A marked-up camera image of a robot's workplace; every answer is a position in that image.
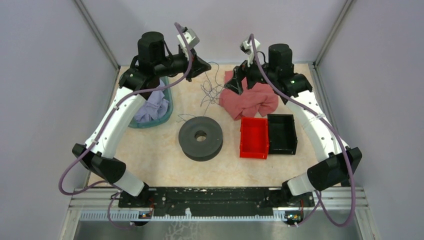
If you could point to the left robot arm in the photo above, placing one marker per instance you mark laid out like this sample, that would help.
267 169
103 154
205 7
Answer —
153 61

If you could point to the pink cloth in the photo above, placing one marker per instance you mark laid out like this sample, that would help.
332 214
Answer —
260 99

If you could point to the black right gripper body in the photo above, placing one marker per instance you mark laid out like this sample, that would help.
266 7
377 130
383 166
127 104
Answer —
253 74

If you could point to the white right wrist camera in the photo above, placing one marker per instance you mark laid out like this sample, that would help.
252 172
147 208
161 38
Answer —
247 47

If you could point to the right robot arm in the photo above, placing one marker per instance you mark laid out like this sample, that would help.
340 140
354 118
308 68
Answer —
337 161

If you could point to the black plastic bin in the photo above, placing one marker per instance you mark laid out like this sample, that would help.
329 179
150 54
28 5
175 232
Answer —
282 134

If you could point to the black cable spool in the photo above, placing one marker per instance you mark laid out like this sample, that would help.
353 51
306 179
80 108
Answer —
201 138

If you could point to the teal plastic tray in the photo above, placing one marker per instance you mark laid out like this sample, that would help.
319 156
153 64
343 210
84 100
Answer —
160 121

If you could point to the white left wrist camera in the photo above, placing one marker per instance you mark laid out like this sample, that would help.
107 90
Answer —
188 35

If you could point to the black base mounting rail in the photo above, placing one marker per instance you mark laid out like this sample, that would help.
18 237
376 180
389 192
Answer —
214 202

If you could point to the lavender cloth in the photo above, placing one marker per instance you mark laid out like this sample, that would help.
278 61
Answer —
153 109

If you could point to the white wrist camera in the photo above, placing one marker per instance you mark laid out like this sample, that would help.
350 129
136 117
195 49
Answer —
247 47
188 35

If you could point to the red plastic bin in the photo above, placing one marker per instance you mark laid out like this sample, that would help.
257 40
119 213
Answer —
254 138

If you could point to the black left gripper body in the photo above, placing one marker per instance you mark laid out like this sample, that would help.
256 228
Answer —
179 63

